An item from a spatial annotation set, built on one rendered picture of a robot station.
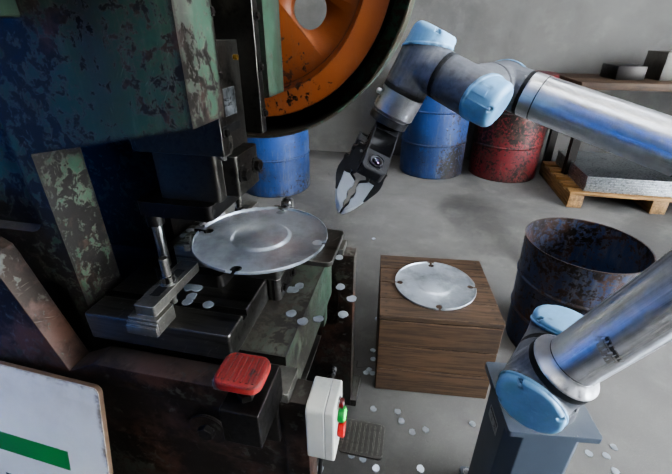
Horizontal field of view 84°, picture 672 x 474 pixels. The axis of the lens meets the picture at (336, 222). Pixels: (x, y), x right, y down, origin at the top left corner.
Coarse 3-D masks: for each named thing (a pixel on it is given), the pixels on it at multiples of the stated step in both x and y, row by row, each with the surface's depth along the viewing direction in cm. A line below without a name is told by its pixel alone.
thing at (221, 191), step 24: (240, 96) 76; (240, 120) 77; (240, 144) 78; (168, 168) 71; (192, 168) 70; (216, 168) 69; (240, 168) 72; (168, 192) 73; (192, 192) 72; (216, 192) 71; (240, 192) 73
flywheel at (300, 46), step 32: (288, 0) 94; (352, 0) 91; (384, 0) 86; (288, 32) 97; (320, 32) 96; (352, 32) 91; (288, 64) 101; (320, 64) 99; (352, 64) 94; (288, 96) 101; (320, 96) 99
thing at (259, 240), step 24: (240, 216) 92; (264, 216) 92; (288, 216) 92; (312, 216) 91; (192, 240) 80; (216, 240) 81; (240, 240) 80; (264, 240) 80; (288, 240) 81; (312, 240) 81; (216, 264) 73; (240, 264) 73; (264, 264) 73; (288, 264) 73
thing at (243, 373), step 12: (228, 360) 54; (240, 360) 54; (252, 360) 54; (264, 360) 54; (216, 372) 52; (228, 372) 52; (240, 372) 52; (252, 372) 52; (264, 372) 52; (216, 384) 51; (228, 384) 51; (240, 384) 51; (252, 384) 50
